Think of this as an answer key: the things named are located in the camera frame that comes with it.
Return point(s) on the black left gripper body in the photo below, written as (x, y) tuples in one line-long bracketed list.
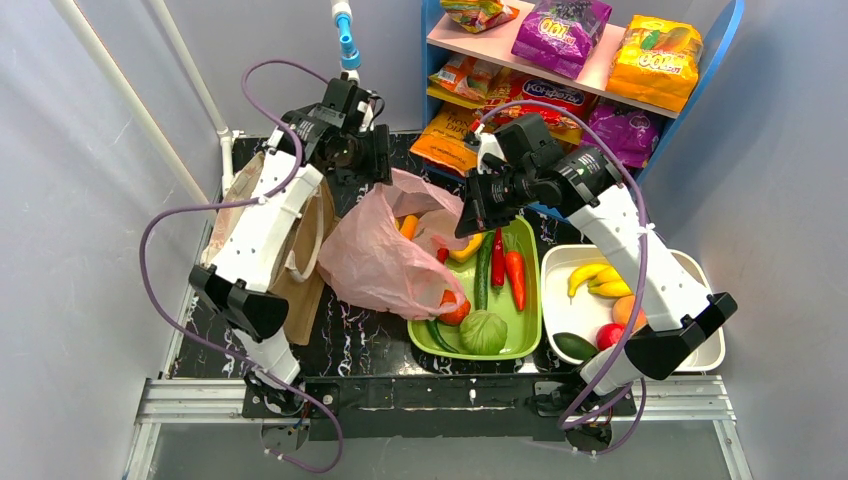
[(379, 157)]

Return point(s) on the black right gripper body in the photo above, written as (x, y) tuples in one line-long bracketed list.
[(473, 206)]

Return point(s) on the orange yellow mango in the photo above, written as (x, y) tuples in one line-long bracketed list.
[(407, 226)]

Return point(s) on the pink plastic grocery bag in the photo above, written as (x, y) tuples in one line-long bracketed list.
[(369, 264)]

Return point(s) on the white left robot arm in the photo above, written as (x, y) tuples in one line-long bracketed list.
[(250, 313)]

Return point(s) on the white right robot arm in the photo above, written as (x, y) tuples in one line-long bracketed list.
[(681, 312)]

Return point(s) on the red candy bag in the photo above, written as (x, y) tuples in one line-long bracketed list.
[(518, 86)]

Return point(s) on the orange honey dijon bag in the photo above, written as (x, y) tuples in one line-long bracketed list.
[(441, 144)]

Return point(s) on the orange striped snack bag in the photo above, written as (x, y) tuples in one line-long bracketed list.
[(466, 76)]

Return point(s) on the purple snack bag lower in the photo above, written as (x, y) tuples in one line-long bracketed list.
[(631, 133)]

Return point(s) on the purple snack bag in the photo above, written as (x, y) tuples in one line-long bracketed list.
[(631, 133), (560, 36)]

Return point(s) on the purple snack bag top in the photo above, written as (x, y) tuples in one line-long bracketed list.
[(560, 36)]

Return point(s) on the brown paper bag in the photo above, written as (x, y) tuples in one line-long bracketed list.
[(274, 249)]

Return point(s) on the colourful snack bag top left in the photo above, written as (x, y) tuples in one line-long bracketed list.
[(477, 16)]

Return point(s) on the yellow snack bag top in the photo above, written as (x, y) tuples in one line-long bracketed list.
[(656, 62)]

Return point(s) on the red chili pepper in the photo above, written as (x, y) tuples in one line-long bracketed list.
[(498, 261)]

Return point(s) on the orange carrot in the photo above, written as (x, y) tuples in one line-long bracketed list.
[(515, 272)]

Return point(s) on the yellow bell pepper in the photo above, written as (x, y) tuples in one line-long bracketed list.
[(463, 255)]

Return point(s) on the green cucumber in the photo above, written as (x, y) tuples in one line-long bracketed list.
[(482, 272)]

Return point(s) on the yellow banana bunch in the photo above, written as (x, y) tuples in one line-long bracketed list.
[(601, 279)]

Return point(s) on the white plastic tray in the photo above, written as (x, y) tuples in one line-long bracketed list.
[(585, 313)]

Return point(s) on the green plastic tray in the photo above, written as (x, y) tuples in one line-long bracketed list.
[(524, 328)]

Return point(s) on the peach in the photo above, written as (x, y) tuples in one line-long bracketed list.
[(621, 313)]

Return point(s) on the orange bumpy fruit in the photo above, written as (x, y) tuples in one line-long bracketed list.
[(458, 313)]

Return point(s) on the green cabbage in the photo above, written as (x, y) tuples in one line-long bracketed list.
[(483, 333)]

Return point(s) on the green avocado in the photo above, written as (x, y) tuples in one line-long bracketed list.
[(574, 346)]

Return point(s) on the dark green chili pepper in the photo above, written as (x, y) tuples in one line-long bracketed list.
[(433, 330)]

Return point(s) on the red apple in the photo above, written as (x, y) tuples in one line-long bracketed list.
[(608, 335)]

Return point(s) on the white diagonal pipe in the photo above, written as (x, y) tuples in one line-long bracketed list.
[(76, 20)]

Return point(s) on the white pipe camera stand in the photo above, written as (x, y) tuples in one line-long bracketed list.
[(349, 54)]

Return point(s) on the aluminium base frame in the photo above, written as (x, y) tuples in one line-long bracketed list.
[(495, 405)]

